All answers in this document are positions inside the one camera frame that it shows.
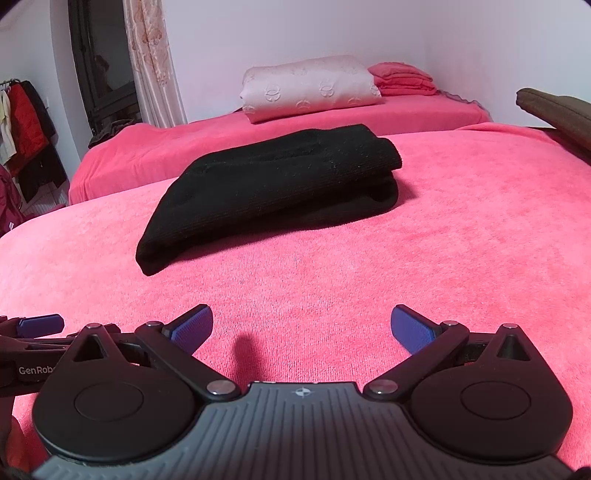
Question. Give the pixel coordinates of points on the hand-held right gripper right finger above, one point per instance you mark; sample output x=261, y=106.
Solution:
x=413, y=327

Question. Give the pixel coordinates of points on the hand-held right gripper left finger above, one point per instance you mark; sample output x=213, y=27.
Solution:
x=191, y=327

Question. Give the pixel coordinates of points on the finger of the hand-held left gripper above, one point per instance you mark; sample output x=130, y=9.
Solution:
x=39, y=325

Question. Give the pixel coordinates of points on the black knit pants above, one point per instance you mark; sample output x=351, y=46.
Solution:
x=268, y=194

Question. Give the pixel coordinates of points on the pink bed blanket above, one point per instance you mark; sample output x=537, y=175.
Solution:
x=369, y=277
x=152, y=147

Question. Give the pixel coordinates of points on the maroon hanging garment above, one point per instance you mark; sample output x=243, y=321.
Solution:
x=10, y=203

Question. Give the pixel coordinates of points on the pale yellow hanging garment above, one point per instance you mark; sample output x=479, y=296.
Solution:
x=5, y=129

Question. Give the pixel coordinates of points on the red hanging jacket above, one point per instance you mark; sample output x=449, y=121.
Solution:
x=27, y=124

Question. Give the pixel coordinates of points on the dark crumpled cloth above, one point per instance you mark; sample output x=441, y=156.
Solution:
x=111, y=131

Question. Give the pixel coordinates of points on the black hanging garment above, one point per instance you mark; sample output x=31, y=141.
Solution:
x=41, y=110

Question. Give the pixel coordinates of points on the folded pink blanket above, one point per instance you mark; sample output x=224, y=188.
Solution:
x=404, y=78

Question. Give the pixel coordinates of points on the olive brown cushion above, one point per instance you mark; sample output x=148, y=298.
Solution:
x=558, y=110

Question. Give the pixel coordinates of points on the cream embroidered pillow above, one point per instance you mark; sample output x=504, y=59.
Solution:
x=304, y=87

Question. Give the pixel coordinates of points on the floral beige curtain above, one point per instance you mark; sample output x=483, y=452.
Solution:
x=150, y=60

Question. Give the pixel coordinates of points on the dark window frame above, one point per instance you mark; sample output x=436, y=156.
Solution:
x=101, y=55

